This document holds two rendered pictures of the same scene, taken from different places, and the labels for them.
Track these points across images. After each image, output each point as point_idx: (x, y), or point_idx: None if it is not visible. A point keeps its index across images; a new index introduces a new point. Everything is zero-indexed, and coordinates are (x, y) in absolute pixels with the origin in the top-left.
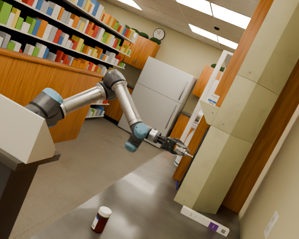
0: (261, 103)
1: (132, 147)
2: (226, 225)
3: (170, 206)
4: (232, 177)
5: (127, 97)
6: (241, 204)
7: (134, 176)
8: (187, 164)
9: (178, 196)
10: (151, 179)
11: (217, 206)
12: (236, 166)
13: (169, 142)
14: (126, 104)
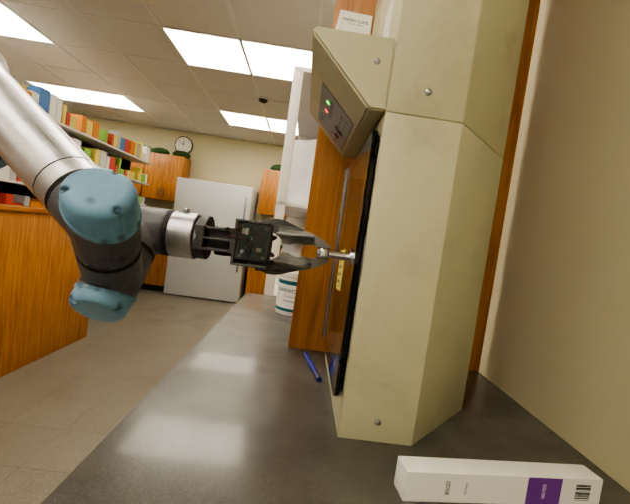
0: (509, 5)
1: (100, 299)
2: (522, 438)
3: (348, 490)
4: (479, 280)
5: None
6: (479, 346)
7: (161, 405)
8: (316, 298)
9: (350, 417)
10: (231, 386)
11: (462, 383)
12: (483, 241)
13: (253, 235)
14: None
